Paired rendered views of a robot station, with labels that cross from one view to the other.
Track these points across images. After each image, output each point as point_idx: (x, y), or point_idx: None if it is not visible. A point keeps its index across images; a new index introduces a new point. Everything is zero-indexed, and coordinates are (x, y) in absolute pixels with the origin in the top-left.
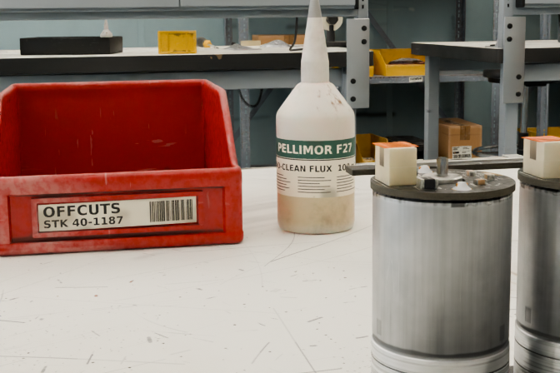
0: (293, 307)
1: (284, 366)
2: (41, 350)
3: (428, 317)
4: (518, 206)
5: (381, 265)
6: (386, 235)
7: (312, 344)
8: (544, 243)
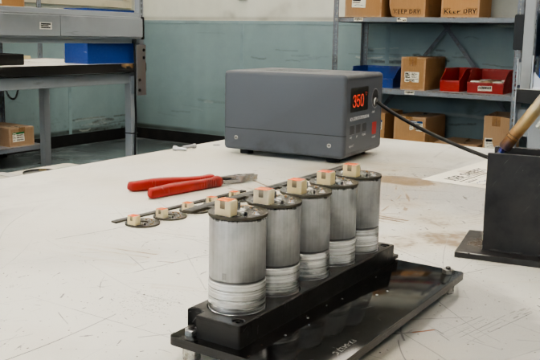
0: (39, 292)
1: (87, 321)
2: None
3: (249, 267)
4: (70, 210)
5: (225, 250)
6: (229, 237)
7: (82, 307)
8: (270, 231)
